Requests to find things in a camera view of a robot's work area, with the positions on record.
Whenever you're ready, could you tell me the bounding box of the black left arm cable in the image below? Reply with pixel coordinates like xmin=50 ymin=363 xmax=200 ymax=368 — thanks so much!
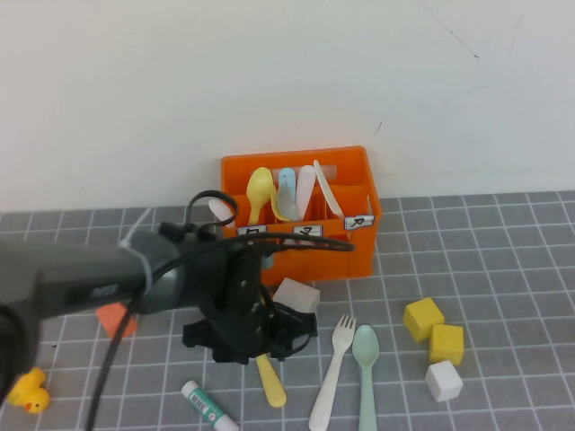
xmin=84 ymin=190 xmax=357 ymax=431

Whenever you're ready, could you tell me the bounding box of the green white glue stick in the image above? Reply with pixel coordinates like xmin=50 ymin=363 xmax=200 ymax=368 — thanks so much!
xmin=181 ymin=379 xmax=241 ymax=431

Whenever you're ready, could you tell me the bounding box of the pale pink plastic cutlery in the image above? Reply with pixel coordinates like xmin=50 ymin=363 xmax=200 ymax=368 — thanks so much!
xmin=295 ymin=164 xmax=319 ymax=221

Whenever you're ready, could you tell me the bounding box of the white rectangular block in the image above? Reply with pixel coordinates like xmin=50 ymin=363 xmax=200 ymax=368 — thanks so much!
xmin=272 ymin=277 xmax=322 ymax=315

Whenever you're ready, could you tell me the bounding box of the yellow plastic knife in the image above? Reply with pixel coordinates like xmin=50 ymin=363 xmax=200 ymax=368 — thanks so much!
xmin=255 ymin=353 xmax=288 ymax=409

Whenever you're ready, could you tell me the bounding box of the light blue plastic cutlery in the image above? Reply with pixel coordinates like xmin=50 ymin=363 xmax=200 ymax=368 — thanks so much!
xmin=278 ymin=167 xmax=297 ymax=195

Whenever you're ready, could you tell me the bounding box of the orange plastic cutlery holder crate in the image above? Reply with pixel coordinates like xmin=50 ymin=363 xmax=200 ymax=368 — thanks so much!
xmin=219 ymin=145 xmax=384 ymax=288

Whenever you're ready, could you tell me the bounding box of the yellow foam cube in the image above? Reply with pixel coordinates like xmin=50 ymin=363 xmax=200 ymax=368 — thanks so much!
xmin=402 ymin=296 xmax=446 ymax=343
xmin=429 ymin=322 xmax=464 ymax=365

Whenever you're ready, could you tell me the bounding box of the mint green plastic spoon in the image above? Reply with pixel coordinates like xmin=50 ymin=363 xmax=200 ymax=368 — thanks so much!
xmin=351 ymin=324 xmax=381 ymax=431

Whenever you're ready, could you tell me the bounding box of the orange foam cube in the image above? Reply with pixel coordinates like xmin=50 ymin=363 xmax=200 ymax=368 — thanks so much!
xmin=96 ymin=301 xmax=138 ymax=339

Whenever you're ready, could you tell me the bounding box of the grey plastic fork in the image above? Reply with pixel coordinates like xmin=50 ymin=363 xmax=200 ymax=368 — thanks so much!
xmin=277 ymin=186 xmax=298 ymax=221

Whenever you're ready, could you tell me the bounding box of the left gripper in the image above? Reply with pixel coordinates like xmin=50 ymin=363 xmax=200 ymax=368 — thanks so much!
xmin=181 ymin=303 xmax=288 ymax=365

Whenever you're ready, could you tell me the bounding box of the white plastic spoon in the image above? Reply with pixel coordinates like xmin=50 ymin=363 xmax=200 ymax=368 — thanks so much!
xmin=208 ymin=198 xmax=237 ymax=224

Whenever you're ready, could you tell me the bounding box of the white plastic fork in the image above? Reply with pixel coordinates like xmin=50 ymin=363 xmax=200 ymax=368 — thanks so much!
xmin=308 ymin=313 xmax=358 ymax=431

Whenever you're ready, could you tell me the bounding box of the white foam cube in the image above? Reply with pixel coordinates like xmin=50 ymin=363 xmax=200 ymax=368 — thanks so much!
xmin=424 ymin=359 xmax=464 ymax=403

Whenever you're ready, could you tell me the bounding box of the yellow plastic spoon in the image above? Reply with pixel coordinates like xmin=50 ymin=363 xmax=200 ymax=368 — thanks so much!
xmin=245 ymin=167 xmax=276 ymax=225

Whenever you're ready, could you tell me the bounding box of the white plastic knife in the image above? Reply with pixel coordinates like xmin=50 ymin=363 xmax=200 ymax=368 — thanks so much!
xmin=313 ymin=159 xmax=345 ymax=217

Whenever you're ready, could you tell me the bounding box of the yellow plastic fork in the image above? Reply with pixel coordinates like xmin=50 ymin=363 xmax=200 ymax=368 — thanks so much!
xmin=268 ymin=184 xmax=291 ymax=222

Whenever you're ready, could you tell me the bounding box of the yellow rubber duck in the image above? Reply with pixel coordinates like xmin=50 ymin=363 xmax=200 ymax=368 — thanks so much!
xmin=6 ymin=366 xmax=51 ymax=415

